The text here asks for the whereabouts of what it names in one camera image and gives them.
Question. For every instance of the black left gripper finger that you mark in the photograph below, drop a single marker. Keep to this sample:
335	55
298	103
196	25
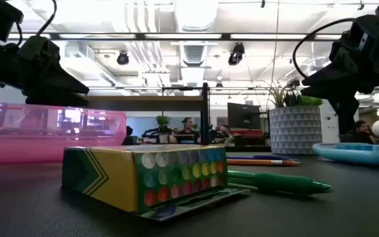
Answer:
58	99
61	84

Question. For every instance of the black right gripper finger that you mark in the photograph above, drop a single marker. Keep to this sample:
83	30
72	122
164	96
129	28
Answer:
324	84
347	115

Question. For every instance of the pink plastic pencil box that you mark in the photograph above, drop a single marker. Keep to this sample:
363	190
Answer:
44	145

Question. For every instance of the green pen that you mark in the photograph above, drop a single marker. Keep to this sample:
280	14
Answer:
281	182

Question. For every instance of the blue pen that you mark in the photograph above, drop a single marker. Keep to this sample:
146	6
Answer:
262	157

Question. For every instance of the orange pencil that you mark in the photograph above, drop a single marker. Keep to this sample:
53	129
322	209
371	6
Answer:
262	162

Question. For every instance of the yellow green crayon box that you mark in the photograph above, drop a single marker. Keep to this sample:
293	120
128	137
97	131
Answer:
117	177

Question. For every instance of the person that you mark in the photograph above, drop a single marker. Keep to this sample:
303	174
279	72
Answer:
187	130
128	136
224	133
362	131

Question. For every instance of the green succulent plant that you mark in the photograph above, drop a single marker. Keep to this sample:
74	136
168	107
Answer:
303	99

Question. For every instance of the light blue calculator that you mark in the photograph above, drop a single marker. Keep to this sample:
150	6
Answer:
357	154

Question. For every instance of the white patterned plant pot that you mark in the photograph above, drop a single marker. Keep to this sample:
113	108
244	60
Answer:
295	130

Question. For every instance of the black ceiling spotlight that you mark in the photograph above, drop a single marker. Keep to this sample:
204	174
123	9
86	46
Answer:
122	58
236	54

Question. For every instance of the black computer monitor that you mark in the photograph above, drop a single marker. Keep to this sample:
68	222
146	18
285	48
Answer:
243	115

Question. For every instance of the small potted desk plant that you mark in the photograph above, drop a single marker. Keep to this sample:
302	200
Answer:
163	126

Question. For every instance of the black table mat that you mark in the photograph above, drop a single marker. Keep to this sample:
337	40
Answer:
275	214

